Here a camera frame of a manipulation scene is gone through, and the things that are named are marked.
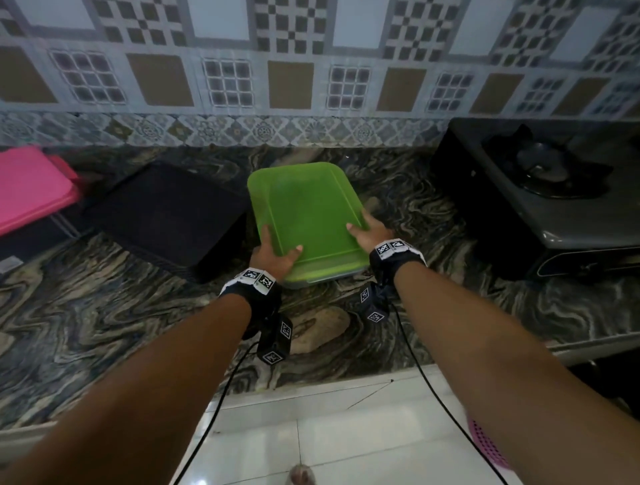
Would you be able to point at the person's left hand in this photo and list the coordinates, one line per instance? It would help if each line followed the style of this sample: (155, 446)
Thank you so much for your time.
(267, 262)

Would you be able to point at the person's right hand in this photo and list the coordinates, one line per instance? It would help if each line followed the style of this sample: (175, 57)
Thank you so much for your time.
(376, 236)

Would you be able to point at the person's left thumb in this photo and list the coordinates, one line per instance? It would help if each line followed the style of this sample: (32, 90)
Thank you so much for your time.
(292, 254)

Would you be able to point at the person's right thumb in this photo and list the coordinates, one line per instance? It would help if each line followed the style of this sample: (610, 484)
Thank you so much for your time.
(356, 231)

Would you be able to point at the green lidded plastic container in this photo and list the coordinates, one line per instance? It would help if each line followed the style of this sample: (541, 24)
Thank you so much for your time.
(305, 215)

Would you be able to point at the person's left forearm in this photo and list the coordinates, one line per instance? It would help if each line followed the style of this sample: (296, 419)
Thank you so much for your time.
(150, 389)

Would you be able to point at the person's right forearm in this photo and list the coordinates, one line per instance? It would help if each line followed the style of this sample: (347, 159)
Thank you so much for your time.
(500, 359)

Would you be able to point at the black box appliance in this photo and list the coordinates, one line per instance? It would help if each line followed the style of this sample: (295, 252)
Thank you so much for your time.
(170, 220)

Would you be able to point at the grey gas stove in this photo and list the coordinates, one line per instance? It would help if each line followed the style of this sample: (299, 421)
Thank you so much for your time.
(550, 210)

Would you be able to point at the black burner grate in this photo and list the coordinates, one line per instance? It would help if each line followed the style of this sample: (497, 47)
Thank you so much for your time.
(545, 162)

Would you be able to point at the person's foot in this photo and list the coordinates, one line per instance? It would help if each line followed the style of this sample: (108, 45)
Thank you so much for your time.
(302, 475)

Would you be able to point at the pink plastic basket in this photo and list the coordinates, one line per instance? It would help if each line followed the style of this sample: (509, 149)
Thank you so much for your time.
(487, 444)

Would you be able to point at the pink plastic container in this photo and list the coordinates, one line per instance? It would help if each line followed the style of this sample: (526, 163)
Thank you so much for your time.
(30, 190)

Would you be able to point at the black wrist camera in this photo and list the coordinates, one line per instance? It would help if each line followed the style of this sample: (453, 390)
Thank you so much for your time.
(374, 302)
(275, 342)

